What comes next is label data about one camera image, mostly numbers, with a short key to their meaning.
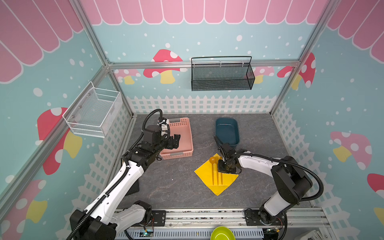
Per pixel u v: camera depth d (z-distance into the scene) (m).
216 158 0.94
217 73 0.95
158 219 0.74
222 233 0.70
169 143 0.67
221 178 0.88
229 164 0.67
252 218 0.74
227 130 1.08
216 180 0.87
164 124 0.64
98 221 0.38
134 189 0.80
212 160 0.94
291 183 0.45
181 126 1.11
